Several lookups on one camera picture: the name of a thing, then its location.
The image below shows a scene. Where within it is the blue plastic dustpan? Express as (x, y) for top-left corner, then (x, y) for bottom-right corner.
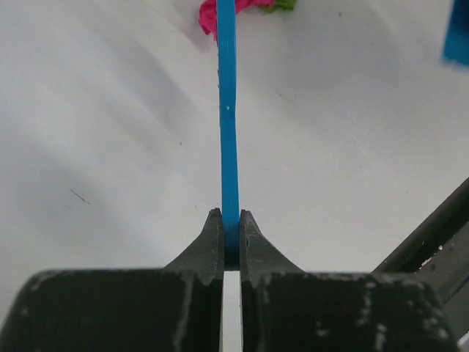
(442, 0), (469, 68)

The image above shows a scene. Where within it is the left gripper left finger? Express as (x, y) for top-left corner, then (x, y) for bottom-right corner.
(1, 209), (224, 352)

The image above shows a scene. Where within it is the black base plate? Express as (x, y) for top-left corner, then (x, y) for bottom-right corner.
(374, 180), (468, 339)

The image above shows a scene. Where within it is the blue hand brush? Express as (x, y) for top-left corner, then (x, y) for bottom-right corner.
(217, 0), (240, 271)

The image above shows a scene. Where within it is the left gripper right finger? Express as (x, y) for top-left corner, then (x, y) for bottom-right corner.
(240, 210), (458, 351)

